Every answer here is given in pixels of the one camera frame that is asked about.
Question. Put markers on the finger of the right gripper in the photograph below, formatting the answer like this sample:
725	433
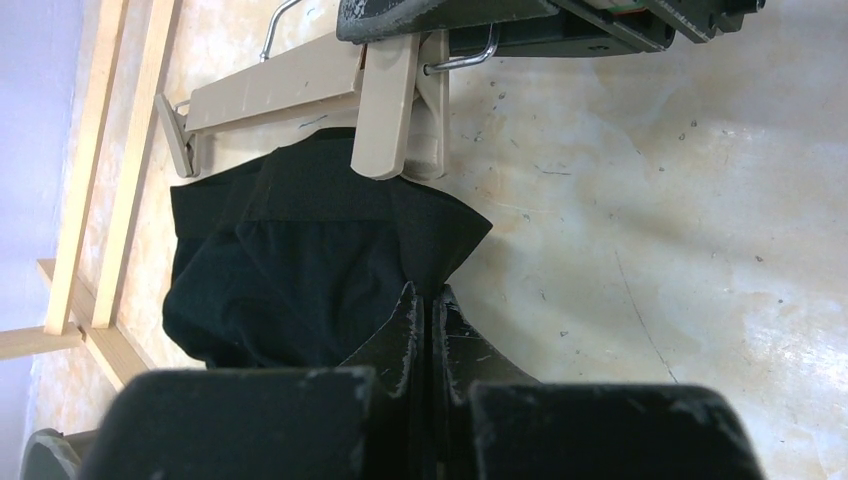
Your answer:
364	21

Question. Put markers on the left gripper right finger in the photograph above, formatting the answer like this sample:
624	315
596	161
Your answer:
461	356

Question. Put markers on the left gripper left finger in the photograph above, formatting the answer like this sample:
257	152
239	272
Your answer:
395	353

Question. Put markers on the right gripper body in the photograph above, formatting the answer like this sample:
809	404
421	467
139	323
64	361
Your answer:
586	29

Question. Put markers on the black garment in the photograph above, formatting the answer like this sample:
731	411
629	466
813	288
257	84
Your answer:
294	260

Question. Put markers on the dark green plastic bin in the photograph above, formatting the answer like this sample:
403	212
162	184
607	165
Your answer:
50	454

